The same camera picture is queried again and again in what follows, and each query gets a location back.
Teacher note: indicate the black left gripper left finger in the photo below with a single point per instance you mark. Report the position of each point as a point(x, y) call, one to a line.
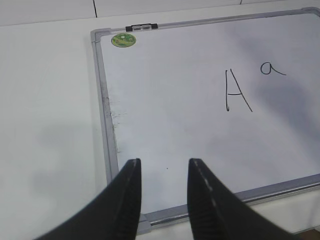
point(113, 215)

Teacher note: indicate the round green sticker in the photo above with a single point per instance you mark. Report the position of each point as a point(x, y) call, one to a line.
point(123, 40)

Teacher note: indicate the white board with aluminium frame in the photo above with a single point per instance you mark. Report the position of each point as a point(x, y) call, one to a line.
point(242, 93)

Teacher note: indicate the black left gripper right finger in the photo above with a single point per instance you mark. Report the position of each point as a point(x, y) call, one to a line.
point(215, 213)

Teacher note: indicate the black clear pen holder clip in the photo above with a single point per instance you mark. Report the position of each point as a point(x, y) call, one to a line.
point(141, 27)

